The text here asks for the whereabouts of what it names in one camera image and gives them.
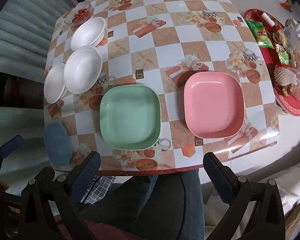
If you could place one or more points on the clear plastic bag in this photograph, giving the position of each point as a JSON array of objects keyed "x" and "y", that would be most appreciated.
[{"x": 298, "y": 37}]

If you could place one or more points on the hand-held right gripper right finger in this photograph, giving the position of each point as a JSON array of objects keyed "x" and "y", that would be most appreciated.
[{"x": 217, "y": 177}]

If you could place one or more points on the pale ribbed sofa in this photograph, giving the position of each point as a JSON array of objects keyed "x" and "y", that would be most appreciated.
[{"x": 27, "y": 30}]

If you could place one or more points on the white roll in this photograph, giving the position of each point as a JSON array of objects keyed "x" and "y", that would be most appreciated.
[{"x": 268, "y": 19}]

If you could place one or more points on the pile of cherry tomatoes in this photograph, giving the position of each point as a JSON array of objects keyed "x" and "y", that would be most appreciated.
[{"x": 79, "y": 15}]

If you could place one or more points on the checkered cloth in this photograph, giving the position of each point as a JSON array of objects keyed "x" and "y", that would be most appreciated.
[{"x": 101, "y": 187}]

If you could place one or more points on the printed checkered tablecloth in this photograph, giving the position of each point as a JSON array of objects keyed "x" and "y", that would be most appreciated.
[{"x": 170, "y": 55}]

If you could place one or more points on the green square plate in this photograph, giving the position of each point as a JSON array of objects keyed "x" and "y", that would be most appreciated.
[{"x": 130, "y": 120}]

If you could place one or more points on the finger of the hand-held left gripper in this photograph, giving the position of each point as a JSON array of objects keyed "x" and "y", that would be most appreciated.
[{"x": 11, "y": 145}]

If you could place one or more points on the red snack tray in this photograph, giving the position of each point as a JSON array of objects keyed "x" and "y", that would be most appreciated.
[{"x": 292, "y": 105}]

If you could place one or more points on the white bowl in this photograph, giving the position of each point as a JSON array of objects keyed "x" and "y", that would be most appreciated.
[
  {"x": 87, "y": 33},
  {"x": 82, "y": 70},
  {"x": 53, "y": 85}
]

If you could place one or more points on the fruit in foam net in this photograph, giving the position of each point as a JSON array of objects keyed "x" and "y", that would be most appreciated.
[{"x": 285, "y": 78}]

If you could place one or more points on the blue plate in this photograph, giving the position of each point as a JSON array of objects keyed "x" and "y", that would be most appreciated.
[{"x": 57, "y": 143}]

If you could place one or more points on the small green packet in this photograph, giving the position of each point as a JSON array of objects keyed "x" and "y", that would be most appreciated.
[{"x": 283, "y": 57}]

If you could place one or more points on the pink square plate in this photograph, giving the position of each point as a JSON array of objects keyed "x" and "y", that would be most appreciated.
[{"x": 212, "y": 105}]

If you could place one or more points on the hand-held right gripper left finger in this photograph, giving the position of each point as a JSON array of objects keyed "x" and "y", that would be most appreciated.
[{"x": 86, "y": 177}]

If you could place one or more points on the green snack packet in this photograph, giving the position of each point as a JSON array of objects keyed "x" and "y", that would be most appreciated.
[{"x": 258, "y": 33}]

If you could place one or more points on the clear glass bowl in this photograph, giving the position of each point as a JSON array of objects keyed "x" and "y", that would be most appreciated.
[{"x": 83, "y": 6}]

